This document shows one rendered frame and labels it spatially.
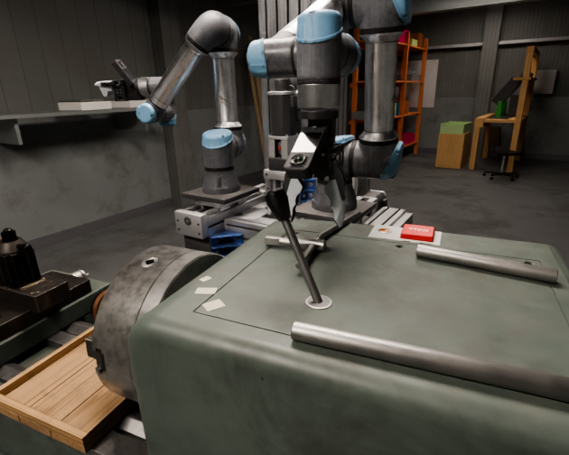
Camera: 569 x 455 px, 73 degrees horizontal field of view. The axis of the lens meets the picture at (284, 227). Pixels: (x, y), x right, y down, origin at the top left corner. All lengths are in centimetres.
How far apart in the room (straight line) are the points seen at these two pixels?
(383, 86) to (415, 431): 90
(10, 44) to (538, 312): 460
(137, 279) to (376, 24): 83
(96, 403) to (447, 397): 79
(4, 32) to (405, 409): 459
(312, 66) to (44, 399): 91
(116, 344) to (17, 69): 414
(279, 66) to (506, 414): 67
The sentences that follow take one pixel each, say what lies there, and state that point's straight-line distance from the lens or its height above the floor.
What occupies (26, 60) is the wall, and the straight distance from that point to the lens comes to 475.
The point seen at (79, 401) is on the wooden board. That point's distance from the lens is 105.
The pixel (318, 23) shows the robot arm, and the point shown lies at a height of 163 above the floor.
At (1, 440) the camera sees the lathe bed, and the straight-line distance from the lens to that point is 128.
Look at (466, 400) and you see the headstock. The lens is 43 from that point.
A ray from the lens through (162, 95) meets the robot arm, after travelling 157.
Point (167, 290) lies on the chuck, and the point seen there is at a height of 121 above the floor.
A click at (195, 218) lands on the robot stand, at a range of 142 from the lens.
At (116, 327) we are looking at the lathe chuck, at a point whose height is 116.
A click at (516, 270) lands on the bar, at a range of 68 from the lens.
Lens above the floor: 153
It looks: 20 degrees down
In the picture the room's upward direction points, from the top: 1 degrees counter-clockwise
